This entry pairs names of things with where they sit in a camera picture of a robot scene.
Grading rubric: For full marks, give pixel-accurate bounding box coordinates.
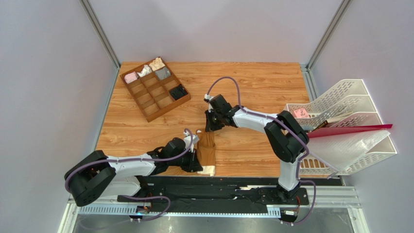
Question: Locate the purple cable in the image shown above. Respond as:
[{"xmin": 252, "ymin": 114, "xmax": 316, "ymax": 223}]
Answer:
[
  {"xmin": 64, "ymin": 128, "xmax": 195, "ymax": 223},
  {"xmin": 206, "ymin": 76, "xmax": 339, "ymax": 225}
]

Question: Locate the white rolled underwear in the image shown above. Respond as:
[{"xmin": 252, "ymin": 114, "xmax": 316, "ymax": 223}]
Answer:
[{"xmin": 137, "ymin": 65, "xmax": 153, "ymax": 78}]

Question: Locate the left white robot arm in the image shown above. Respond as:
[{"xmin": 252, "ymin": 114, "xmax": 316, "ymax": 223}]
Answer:
[{"xmin": 64, "ymin": 136, "xmax": 204, "ymax": 207}]

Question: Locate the pink box in rack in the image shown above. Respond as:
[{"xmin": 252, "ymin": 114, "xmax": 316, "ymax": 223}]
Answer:
[{"xmin": 292, "ymin": 108, "xmax": 311, "ymax": 118}]

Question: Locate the pink rolled underwear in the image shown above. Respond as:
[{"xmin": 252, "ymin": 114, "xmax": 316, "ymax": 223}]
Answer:
[{"xmin": 124, "ymin": 71, "xmax": 139, "ymax": 84}]

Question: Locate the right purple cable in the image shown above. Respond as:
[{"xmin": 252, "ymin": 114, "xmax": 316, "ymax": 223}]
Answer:
[{"xmin": 206, "ymin": 76, "xmax": 339, "ymax": 225}]

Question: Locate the dark book in rack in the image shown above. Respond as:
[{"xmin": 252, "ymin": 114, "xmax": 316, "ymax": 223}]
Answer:
[{"xmin": 314, "ymin": 112, "xmax": 353, "ymax": 131}]

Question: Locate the brown underwear white waistband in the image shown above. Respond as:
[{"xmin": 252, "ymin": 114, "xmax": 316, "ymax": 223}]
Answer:
[{"xmin": 196, "ymin": 129, "xmax": 216, "ymax": 176}]

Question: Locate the black rolled underwear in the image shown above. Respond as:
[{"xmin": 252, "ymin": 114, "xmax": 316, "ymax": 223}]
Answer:
[{"xmin": 169, "ymin": 84, "xmax": 188, "ymax": 100}]

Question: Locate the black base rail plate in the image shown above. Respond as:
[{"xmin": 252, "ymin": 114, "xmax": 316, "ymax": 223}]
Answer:
[{"xmin": 116, "ymin": 174, "xmax": 344, "ymax": 214}]

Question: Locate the beige rolled underwear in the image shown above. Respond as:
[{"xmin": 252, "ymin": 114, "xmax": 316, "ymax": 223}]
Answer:
[{"xmin": 148, "ymin": 57, "xmax": 166, "ymax": 71}]

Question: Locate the red plastic folder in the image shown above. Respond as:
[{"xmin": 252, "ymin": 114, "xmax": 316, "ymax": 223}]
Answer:
[{"xmin": 308, "ymin": 124, "xmax": 393, "ymax": 138}]

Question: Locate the clear plastic sheet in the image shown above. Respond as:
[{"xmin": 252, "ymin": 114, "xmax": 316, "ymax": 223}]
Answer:
[{"xmin": 308, "ymin": 130, "xmax": 390, "ymax": 172}]

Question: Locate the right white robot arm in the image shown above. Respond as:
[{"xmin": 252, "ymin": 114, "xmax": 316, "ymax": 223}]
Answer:
[{"xmin": 204, "ymin": 95, "xmax": 309, "ymax": 197}]

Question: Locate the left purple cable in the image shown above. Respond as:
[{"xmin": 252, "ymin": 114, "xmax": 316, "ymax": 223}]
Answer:
[{"xmin": 64, "ymin": 128, "xmax": 195, "ymax": 223}]

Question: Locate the white mesh file rack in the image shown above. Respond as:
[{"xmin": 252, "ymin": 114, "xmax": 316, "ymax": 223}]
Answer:
[{"xmin": 284, "ymin": 79, "xmax": 397, "ymax": 176}]

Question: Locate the grey rolled underwear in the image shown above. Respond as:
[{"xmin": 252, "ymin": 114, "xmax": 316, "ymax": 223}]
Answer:
[{"xmin": 155, "ymin": 67, "xmax": 172, "ymax": 80}]

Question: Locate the brown wooden divider tray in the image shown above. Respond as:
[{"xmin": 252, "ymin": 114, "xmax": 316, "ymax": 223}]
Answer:
[{"xmin": 120, "ymin": 58, "xmax": 191, "ymax": 122}]

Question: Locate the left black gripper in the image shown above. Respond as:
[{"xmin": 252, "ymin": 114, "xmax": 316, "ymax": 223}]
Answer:
[{"xmin": 168, "ymin": 147, "xmax": 203, "ymax": 172}]

